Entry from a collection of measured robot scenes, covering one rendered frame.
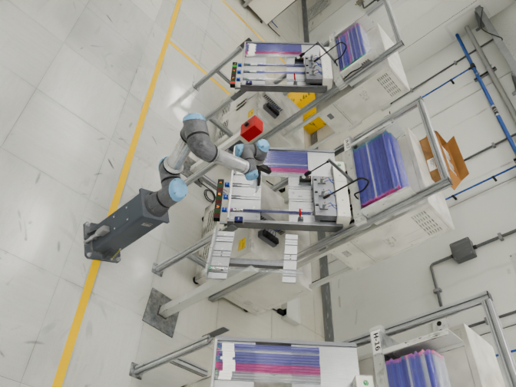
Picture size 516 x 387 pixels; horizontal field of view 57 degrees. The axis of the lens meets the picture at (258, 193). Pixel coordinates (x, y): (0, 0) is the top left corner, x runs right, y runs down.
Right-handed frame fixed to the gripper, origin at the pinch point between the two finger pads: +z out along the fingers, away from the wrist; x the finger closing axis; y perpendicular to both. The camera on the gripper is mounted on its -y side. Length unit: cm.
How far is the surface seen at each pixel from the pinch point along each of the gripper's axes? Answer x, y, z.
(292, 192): 4.1, -28.6, 7.8
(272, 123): -112, -70, 54
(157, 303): 30, 59, 78
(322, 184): 7.8, -45.2, -1.8
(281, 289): 36, -30, 81
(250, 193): -2.6, -2.4, 13.3
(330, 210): 29, -41, -3
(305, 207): 18.7, -30.9, 6.0
